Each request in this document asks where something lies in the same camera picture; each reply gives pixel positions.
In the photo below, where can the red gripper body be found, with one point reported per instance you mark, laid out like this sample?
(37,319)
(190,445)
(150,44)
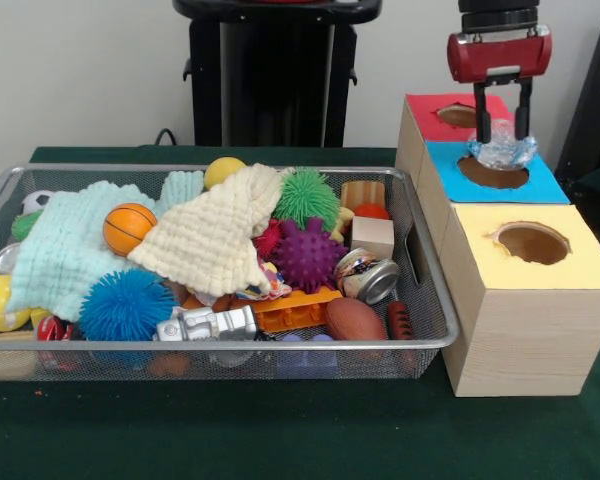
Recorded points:
(500,57)

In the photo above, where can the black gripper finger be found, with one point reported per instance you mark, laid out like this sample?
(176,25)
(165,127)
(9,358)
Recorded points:
(484,127)
(521,122)

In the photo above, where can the clear plastic bottle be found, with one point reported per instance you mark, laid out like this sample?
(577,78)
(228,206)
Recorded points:
(502,150)

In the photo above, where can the cream muslin cloth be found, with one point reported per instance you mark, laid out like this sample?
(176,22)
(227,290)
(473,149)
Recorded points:
(205,240)

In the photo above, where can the wooden box with three holes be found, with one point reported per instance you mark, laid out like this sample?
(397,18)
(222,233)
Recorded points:
(530,340)

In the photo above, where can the silver mesh bin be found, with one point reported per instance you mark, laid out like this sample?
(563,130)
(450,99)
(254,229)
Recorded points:
(130,345)

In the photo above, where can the plain wooden cube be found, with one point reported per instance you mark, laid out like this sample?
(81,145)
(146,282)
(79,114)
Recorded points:
(372,235)

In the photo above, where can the crushed drink can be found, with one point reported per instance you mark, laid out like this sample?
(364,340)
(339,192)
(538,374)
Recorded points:
(367,277)

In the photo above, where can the purple spiky ball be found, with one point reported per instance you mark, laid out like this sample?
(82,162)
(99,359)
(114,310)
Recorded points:
(310,255)

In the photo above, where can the brown toy football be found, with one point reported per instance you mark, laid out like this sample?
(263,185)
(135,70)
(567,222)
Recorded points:
(355,320)

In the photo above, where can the silver toy robot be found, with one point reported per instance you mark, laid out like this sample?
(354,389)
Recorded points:
(205,324)

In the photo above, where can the dark green table cloth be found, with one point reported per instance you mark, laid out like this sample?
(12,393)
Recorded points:
(280,430)

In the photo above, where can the orange toy basketball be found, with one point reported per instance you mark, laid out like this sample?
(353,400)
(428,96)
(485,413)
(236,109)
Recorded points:
(127,227)

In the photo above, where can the light blue muslin cloth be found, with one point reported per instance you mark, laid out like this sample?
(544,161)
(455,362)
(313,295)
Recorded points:
(55,260)

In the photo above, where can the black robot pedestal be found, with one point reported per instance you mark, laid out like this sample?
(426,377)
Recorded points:
(260,75)

